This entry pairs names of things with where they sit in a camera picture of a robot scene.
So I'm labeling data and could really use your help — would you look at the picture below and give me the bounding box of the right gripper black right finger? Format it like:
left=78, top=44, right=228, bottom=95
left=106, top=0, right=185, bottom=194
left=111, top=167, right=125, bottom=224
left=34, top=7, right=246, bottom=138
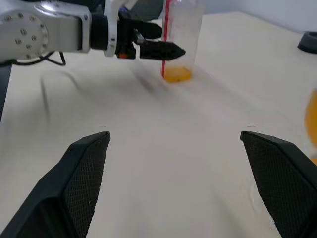
left=239, top=130, right=317, bottom=238

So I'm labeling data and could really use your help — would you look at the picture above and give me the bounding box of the clear bottle with orange drink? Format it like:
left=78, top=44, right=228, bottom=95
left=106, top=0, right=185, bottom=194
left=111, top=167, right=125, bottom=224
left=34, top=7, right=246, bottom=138
left=160, top=0, right=205, bottom=84

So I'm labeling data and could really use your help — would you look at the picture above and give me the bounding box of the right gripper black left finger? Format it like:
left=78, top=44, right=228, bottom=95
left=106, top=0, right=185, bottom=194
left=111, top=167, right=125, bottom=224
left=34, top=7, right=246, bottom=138
left=0, top=131, right=111, bottom=238

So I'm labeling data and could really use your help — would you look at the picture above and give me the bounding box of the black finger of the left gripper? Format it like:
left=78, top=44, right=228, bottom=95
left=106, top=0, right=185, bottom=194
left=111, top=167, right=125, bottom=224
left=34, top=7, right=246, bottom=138
left=138, top=21, right=163, bottom=41
left=140, top=40, right=186, bottom=61

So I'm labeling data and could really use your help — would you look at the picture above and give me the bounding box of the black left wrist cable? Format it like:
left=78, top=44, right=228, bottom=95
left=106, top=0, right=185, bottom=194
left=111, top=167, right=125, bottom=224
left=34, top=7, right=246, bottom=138
left=14, top=50, right=67, bottom=67

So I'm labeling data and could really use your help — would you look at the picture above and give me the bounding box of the black round tape roll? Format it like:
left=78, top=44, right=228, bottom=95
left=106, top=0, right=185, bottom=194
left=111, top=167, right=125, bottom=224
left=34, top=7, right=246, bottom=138
left=297, top=31, right=317, bottom=54

